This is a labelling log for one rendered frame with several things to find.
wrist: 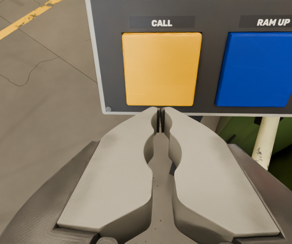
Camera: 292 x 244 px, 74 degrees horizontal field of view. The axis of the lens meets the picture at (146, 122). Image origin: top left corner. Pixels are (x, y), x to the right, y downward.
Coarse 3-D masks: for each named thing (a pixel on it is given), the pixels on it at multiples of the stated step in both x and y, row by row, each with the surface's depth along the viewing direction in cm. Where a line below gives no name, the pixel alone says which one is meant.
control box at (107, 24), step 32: (96, 0) 17; (128, 0) 17; (160, 0) 17; (192, 0) 17; (224, 0) 17; (256, 0) 17; (288, 0) 17; (96, 32) 19; (224, 32) 18; (96, 64) 21
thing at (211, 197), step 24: (168, 120) 11; (192, 120) 10; (192, 144) 9; (216, 144) 8; (192, 168) 7; (216, 168) 7; (240, 168) 7; (192, 192) 6; (216, 192) 6; (240, 192) 6; (192, 216) 6; (216, 216) 6; (240, 216) 6; (264, 216) 6; (216, 240) 6
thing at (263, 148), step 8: (264, 120) 59; (272, 120) 58; (264, 128) 57; (272, 128) 56; (264, 136) 56; (272, 136) 56; (256, 144) 56; (264, 144) 54; (272, 144) 55; (256, 152) 54; (264, 152) 53; (256, 160) 53; (264, 160) 52
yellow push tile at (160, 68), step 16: (128, 32) 19; (144, 32) 19; (160, 32) 19; (176, 32) 18; (192, 32) 18; (128, 48) 19; (144, 48) 19; (160, 48) 19; (176, 48) 18; (192, 48) 18; (128, 64) 20; (144, 64) 19; (160, 64) 19; (176, 64) 19; (192, 64) 19; (128, 80) 20; (144, 80) 20; (160, 80) 20; (176, 80) 20; (192, 80) 20; (128, 96) 21; (144, 96) 21; (160, 96) 21; (176, 96) 21; (192, 96) 21
